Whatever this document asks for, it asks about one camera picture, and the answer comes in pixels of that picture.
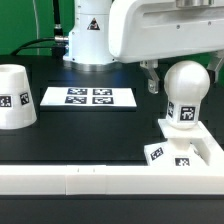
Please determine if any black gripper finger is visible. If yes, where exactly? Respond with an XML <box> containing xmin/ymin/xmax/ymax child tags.
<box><xmin>140</xmin><ymin>60</ymin><xmax>160</xmax><ymax>94</ymax></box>
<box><xmin>207</xmin><ymin>50</ymin><xmax>224</xmax><ymax>83</ymax></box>

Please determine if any white lamp bulb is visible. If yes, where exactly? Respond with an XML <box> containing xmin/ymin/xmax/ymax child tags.
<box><xmin>164</xmin><ymin>61</ymin><xmax>210</xmax><ymax>130</ymax></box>

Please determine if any white lamp base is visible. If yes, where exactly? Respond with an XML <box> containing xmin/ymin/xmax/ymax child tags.
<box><xmin>144</xmin><ymin>119</ymin><xmax>206</xmax><ymax>168</ymax></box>

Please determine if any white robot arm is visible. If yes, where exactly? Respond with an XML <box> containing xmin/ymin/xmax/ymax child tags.
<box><xmin>63</xmin><ymin>0</ymin><xmax>224</xmax><ymax>94</ymax></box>

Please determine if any white lamp hood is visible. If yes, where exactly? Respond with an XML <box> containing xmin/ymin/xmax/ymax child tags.
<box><xmin>0</xmin><ymin>64</ymin><xmax>37</xmax><ymax>130</ymax></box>

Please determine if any white marker tag sheet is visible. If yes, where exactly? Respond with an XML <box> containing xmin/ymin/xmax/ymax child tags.
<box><xmin>40</xmin><ymin>87</ymin><xmax>137</xmax><ymax>108</ymax></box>

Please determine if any black cable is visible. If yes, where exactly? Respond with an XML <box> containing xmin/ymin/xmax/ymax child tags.
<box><xmin>10</xmin><ymin>0</ymin><xmax>70</xmax><ymax>57</ymax></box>

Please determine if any white L-shaped fence wall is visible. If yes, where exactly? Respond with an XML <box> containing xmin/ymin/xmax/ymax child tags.
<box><xmin>0</xmin><ymin>119</ymin><xmax>224</xmax><ymax>195</ymax></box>

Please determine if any white cable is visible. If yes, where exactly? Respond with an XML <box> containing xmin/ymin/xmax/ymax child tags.
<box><xmin>32</xmin><ymin>0</ymin><xmax>40</xmax><ymax>42</ymax></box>

